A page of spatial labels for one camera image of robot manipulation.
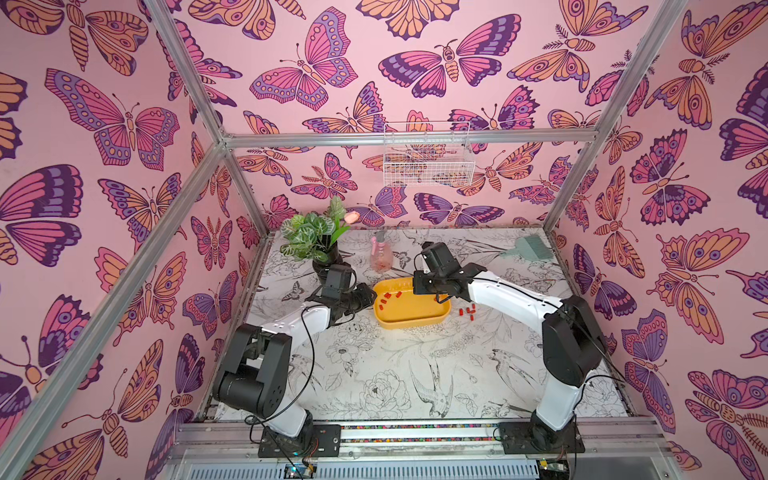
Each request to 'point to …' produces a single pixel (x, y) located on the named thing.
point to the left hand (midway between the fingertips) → (378, 292)
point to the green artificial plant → (307, 235)
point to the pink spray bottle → (381, 254)
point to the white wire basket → (427, 154)
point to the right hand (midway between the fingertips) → (407, 285)
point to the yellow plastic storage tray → (395, 306)
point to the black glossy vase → (334, 258)
